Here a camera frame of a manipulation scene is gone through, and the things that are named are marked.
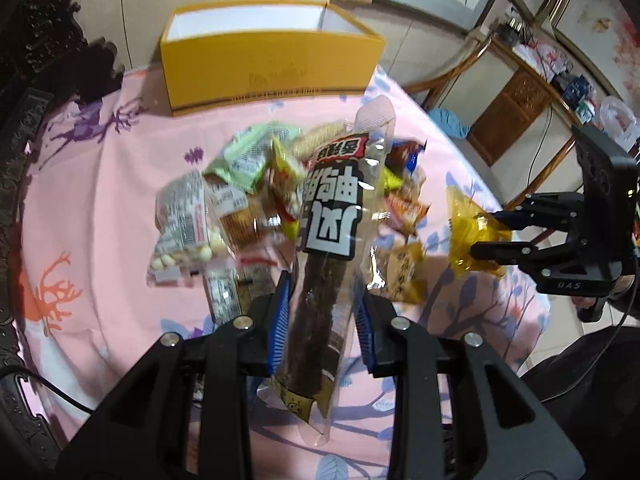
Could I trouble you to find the black cable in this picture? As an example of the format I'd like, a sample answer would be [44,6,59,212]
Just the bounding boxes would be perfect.
[0,364,94,419]

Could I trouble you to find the dark cloth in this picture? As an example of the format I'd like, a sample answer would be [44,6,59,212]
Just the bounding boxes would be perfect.
[519,310,640,480]

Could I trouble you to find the dark carved wooden furniture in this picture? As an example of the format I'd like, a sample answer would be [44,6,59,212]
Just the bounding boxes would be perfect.
[0,0,127,480]

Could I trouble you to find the blue cloth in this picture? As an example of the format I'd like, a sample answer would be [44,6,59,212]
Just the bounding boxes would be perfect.
[429,107,472,139]

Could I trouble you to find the clear dark meat stick packet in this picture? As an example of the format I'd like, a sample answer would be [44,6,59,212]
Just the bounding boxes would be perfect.
[256,94,399,449]

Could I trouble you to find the beige wafer packet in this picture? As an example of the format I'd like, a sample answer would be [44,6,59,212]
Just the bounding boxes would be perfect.
[294,119,352,162]

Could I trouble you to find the clear white bean packet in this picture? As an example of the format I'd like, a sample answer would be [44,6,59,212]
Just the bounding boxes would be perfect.
[146,169,229,287]

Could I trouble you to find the pink printed tablecloth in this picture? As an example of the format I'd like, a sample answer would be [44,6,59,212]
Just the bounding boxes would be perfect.
[19,64,552,480]

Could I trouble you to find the yellow cardboard box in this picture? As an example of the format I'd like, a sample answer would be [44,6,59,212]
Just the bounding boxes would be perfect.
[159,2,387,119]

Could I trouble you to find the clear brown cracker packet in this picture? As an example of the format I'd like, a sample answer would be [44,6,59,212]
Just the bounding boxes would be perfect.
[207,184,282,252]

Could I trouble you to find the dark brown snack packet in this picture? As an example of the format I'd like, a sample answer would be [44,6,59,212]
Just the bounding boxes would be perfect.
[387,137,429,172]

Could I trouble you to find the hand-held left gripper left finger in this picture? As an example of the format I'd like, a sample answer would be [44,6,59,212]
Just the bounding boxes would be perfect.
[57,271,294,480]

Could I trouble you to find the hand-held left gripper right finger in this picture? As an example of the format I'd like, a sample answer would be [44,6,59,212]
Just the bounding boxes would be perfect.
[350,290,587,480]

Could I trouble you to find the white plastic bag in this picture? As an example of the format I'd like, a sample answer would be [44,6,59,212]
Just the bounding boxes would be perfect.
[599,95,640,152]

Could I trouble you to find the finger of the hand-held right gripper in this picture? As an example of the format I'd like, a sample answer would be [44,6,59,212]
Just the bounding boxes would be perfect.
[470,239,577,274]
[487,191,587,234]

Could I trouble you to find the tan snack packet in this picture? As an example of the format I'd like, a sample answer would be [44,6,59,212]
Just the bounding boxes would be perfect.
[371,239,427,307]

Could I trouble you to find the clear barcode snack packet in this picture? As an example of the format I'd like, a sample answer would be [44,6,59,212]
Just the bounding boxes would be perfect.
[204,269,242,327]

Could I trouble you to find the orange brown snack packet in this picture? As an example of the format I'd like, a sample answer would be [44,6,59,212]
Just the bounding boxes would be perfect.
[385,180,432,237]

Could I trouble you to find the green snack packet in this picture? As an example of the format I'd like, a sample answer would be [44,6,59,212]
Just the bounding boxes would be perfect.
[206,121,297,194]

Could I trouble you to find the yellow red snack packet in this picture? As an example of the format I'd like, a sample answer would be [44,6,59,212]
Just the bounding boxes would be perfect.
[269,139,307,242]

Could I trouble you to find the rattan chair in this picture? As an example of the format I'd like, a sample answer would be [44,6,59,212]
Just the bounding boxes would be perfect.
[404,44,497,112]

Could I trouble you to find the wooden side cabinet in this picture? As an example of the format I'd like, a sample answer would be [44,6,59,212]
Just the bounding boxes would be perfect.
[469,39,587,167]

